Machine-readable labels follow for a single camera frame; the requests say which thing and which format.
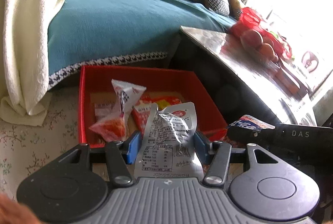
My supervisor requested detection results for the blue red snack packet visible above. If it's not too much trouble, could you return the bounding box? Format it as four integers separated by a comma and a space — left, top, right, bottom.
228, 115, 275, 130

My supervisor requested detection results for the silver snack packet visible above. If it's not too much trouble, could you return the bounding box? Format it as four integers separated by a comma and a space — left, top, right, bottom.
134, 102, 204, 179

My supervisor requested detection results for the person's left hand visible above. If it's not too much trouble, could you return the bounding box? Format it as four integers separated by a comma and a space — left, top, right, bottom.
0, 194, 41, 224

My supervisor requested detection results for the white black snack packet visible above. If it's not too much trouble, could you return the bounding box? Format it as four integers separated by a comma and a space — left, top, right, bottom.
89, 79, 146, 142

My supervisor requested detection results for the marble coffee table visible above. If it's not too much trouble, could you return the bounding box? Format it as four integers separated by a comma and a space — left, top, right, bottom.
175, 26, 317, 126

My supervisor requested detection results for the red white snack packet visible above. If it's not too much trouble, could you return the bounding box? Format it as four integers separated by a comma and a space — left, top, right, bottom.
132, 96, 152, 134

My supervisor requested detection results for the red cardboard box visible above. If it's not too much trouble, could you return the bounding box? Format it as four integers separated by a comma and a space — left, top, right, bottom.
78, 66, 227, 148

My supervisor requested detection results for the yellow red snack packet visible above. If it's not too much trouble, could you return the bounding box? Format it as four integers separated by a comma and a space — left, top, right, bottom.
150, 92, 184, 110

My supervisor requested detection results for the red bag of apples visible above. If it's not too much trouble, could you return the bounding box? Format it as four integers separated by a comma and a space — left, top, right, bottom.
230, 7, 292, 63

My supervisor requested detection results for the teal sofa cover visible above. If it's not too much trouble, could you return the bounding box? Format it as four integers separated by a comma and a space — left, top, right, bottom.
48, 0, 235, 88

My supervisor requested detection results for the white knitted blanket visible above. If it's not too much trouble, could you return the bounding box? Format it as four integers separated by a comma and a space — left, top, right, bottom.
1, 0, 65, 126

